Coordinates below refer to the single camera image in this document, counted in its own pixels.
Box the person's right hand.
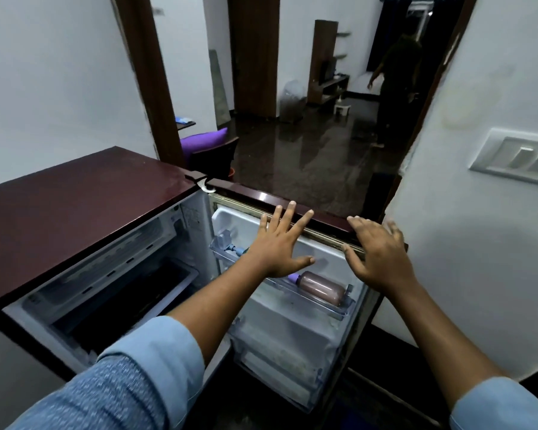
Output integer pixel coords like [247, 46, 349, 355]
[341, 216, 420, 297]

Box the person's left hand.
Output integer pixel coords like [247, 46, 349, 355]
[243, 200, 317, 279]

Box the person's left forearm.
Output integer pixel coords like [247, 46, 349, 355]
[8, 259, 270, 430]

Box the person's right forearm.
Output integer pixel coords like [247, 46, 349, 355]
[385, 282, 538, 430]

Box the pink bottle with purple cap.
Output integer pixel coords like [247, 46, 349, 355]
[287, 271, 349, 308]

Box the blue plastic item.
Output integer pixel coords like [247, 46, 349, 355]
[215, 229, 250, 258]

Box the clear refrigerator door shelf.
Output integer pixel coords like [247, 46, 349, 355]
[209, 236, 356, 322]

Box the maroon refrigerator door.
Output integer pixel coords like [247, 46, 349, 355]
[205, 178, 409, 415]

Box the dark chair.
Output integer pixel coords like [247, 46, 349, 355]
[188, 136, 240, 182]

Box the purple cushion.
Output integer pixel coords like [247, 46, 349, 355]
[180, 127, 230, 165]

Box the clear deep door bin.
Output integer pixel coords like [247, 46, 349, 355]
[230, 326, 333, 413]

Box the clear plastic bag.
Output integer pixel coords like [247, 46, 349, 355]
[279, 79, 308, 124]

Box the wooden media shelf unit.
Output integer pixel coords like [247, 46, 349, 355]
[307, 19, 351, 107]

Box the brown wooden door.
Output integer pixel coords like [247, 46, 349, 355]
[227, 0, 281, 119]

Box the maroon refrigerator body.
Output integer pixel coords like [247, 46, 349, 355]
[0, 146, 235, 401]

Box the dark window curtain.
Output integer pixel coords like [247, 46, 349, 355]
[366, 0, 414, 73]
[423, 0, 468, 82]

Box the dark wooden door frame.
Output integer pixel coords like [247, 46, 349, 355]
[111, 0, 186, 169]

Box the white wall switch panel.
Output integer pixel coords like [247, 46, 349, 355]
[468, 127, 538, 190]

